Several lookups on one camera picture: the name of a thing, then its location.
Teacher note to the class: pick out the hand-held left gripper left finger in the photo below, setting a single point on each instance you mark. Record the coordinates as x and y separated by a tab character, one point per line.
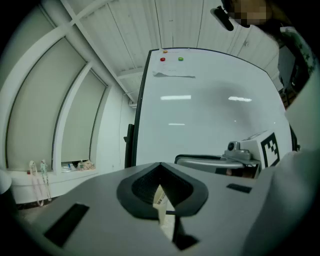
95	212

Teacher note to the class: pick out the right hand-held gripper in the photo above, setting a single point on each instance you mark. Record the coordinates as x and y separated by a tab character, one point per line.
252	150

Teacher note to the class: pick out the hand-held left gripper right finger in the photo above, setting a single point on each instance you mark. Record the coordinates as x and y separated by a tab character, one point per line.
217	212

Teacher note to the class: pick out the cream power strip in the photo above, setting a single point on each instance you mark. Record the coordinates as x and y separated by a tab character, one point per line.
162	202

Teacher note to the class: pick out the person's right forearm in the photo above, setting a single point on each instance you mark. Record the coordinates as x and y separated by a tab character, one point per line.
280	200

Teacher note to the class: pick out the whiteboard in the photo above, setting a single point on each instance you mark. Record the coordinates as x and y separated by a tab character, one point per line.
205	112

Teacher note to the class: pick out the beige crumpled bundle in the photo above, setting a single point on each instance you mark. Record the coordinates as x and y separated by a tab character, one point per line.
86	165

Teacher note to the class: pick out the clear plastic packet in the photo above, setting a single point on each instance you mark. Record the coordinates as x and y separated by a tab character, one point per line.
68	167

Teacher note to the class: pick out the narrow window blind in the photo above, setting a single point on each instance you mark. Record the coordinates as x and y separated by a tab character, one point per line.
81	120

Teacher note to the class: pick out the white paper sheet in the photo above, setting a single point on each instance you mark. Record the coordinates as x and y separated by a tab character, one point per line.
172	68

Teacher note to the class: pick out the large window blind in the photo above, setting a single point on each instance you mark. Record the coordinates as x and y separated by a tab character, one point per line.
42	110

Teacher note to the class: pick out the person's star-print top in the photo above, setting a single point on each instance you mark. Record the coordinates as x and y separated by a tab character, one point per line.
307	112

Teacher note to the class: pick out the black head-worn camera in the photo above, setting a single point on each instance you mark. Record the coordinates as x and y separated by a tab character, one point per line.
222	17

